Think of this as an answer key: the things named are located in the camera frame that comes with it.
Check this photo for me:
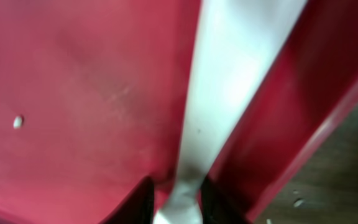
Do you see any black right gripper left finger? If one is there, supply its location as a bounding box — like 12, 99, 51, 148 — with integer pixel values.
100, 177, 155, 224

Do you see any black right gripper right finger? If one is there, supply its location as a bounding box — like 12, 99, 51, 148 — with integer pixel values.
201, 177, 251, 224

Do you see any white plastic fork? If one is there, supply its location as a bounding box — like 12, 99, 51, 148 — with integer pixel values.
154, 0, 306, 224

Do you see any red plastic tray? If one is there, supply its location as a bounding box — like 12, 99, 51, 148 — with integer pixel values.
0, 1, 358, 223

